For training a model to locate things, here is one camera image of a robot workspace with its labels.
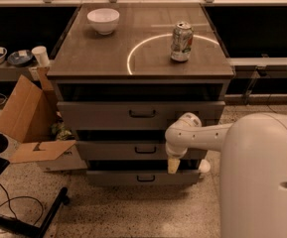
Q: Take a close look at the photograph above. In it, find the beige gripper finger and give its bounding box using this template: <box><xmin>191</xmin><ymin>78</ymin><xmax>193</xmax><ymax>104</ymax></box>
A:
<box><xmin>168</xmin><ymin>158</ymin><xmax>180</xmax><ymax>175</ymax></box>

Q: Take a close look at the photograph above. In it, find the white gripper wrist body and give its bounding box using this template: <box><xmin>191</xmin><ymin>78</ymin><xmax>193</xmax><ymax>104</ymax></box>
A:
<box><xmin>165</xmin><ymin>143</ymin><xmax>187</xmax><ymax>159</ymax></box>

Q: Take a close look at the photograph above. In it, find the grey drawer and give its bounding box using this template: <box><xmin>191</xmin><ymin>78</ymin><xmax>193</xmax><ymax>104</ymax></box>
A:
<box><xmin>58</xmin><ymin>101</ymin><xmax>225</xmax><ymax>130</ymax></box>
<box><xmin>74</xmin><ymin>139</ymin><xmax>212</xmax><ymax>161</ymax></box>
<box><xmin>86</xmin><ymin>170</ymin><xmax>200</xmax><ymax>186</ymax></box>

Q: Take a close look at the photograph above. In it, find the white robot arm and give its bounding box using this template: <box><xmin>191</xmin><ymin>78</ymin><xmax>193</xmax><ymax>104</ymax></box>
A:
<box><xmin>165</xmin><ymin>113</ymin><xmax>287</xmax><ymax>238</ymax></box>

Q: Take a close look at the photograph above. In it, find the grey bottom drawer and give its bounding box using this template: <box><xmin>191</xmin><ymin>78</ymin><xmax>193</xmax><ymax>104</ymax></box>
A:
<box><xmin>86</xmin><ymin>170</ymin><xmax>200</xmax><ymax>186</ymax></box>

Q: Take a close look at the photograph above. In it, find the grey drawer cabinet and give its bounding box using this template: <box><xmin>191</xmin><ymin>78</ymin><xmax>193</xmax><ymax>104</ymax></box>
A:
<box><xmin>48</xmin><ymin>3</ymin><xmax>234</xmax><ymax>173</ymax></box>

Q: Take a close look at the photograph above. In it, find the grey top drawer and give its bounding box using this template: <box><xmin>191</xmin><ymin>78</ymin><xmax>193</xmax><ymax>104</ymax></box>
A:
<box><xmin>58</xmin><ymin>101</ymin><xmax>225</xmax><ymax>130</ymax></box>

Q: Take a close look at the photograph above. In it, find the open cardboard box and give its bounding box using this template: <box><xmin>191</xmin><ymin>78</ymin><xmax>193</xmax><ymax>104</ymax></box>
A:
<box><xmin>0</xmin><ymin>75</ymin><xmax>86</xmax><ymax>172</ymax></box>

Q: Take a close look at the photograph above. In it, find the crushed soda can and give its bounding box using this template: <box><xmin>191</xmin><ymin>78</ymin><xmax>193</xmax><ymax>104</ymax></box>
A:
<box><xmin>171</xmin><ymin>21</ymin><xmax>194</xmax><ymax>62</ymax></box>

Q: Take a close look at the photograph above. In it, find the white ceramic bowl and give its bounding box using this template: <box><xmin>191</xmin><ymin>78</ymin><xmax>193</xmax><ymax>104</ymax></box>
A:
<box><xmin>87</xmin><ymin>8</ymin><xmax>120</xmax><ymax>35</ymax></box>

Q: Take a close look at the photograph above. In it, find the white paper cup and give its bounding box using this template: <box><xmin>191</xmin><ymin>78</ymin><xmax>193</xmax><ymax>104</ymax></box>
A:
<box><xmin>32</xmin><ymin>46</ymin><xmax>50</xmax><ymax>66</ymax></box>

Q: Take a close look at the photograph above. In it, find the blue patterned bowl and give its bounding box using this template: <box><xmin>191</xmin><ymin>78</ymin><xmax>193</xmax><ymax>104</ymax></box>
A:
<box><xmin>7</xmin><ymin>50</ymin><xmax>33</xmax><ymax>67</ymax></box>

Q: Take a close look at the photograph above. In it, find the black chair base left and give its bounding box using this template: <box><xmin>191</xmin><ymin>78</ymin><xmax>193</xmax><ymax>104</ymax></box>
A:
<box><xmin>0</xmin><ymin>132</ymin><xmax>71</xmax><ymax>238</ymax></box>

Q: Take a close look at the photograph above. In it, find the long side shelf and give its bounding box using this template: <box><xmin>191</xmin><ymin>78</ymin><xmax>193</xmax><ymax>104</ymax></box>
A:
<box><xmin>0</xmin><ymin>60</ymin><xmax>40</xmax><ymax>82</ymax></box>

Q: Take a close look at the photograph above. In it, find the black floor cable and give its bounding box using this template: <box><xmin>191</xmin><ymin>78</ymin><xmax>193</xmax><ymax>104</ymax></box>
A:
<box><xmin>0</xmin><ymin>179</ymin><xmax>45</xmax><ymax>226</ymax></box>

